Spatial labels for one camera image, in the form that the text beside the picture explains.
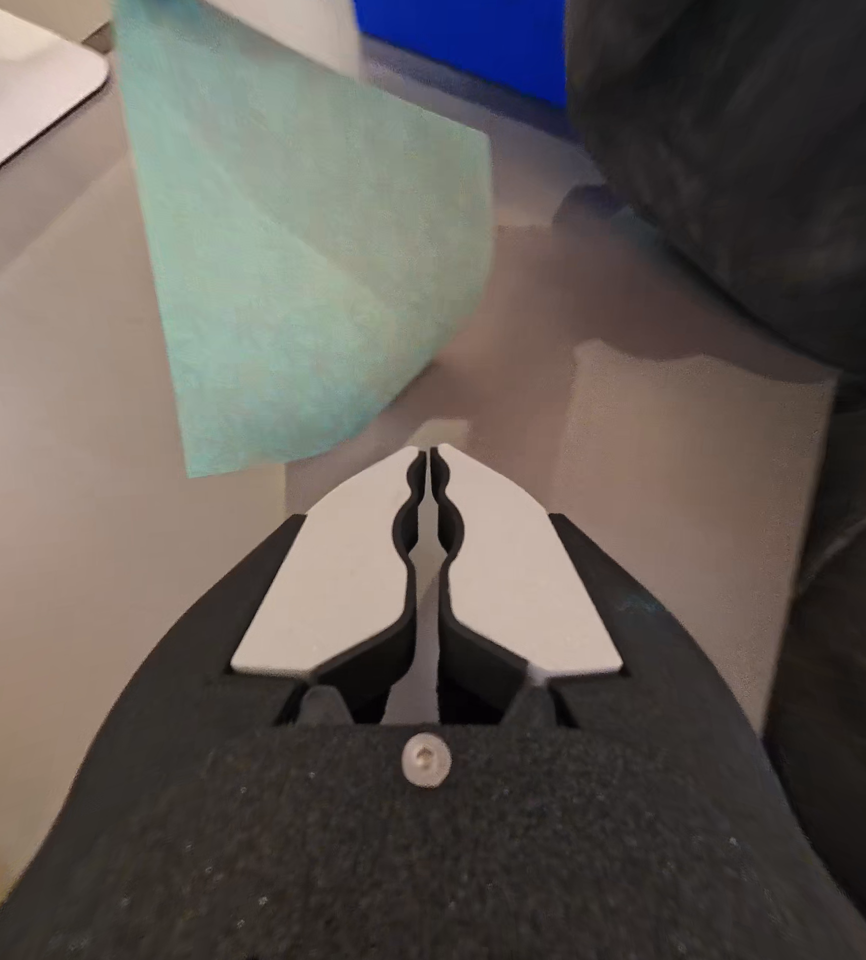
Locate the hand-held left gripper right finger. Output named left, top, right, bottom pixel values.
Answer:
left=430, top=442, right=625, bottom=726

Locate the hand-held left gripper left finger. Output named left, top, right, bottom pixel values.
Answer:
left=229, top=447, right=434, bottom=726

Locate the leaf-patterned teal origami paper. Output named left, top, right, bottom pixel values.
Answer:
left=110, top=0, right=496, bottom=481

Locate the blue box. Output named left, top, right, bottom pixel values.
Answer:
left=354, top=0, right=571, bottom=112

